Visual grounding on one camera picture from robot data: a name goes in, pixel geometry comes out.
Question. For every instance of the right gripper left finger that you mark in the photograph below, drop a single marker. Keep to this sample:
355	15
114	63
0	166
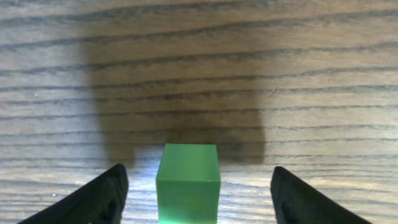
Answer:
99	199

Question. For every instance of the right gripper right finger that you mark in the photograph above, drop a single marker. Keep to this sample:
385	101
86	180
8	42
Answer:
298	202

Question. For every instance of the green cube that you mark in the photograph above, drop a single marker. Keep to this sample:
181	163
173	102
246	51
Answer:
188	180

